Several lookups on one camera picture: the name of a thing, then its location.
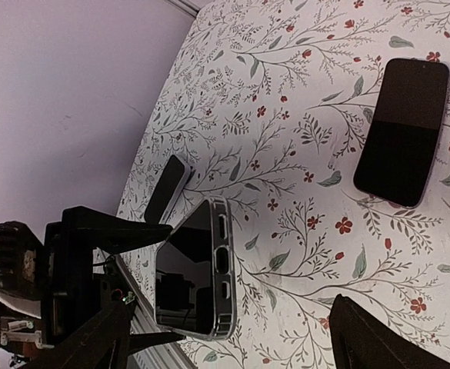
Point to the black smartphone far corner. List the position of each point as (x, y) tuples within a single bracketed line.
[(195, 292)]

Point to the black smartphone with white edge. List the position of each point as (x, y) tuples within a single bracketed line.
[(174, 177)]

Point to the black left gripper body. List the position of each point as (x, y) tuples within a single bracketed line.
[(73, 294)]

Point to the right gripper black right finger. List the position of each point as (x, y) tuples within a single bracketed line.
[(359, 340)]

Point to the aluminium front rail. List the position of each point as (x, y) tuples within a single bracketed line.
[(144, 300)]

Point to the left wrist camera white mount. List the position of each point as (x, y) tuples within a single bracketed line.
[(23, 283)]

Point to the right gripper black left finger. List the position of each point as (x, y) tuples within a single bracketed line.
[(102, 342)]

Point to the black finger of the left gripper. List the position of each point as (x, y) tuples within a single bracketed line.
[(147, 340), (86, 228)]

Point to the floral patterned table mat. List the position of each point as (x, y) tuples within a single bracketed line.
[(270, 102)]

